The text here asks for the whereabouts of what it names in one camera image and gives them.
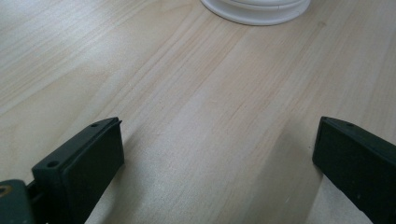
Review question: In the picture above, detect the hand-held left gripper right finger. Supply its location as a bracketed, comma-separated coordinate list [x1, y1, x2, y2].
[312, 116, 396, 224]

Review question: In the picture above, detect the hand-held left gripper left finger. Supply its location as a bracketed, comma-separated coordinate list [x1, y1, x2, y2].
[32, 117, 125, 224]

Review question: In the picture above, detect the stack of white paper cups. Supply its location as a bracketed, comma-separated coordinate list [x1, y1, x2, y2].
[200, 0, 312, 27]

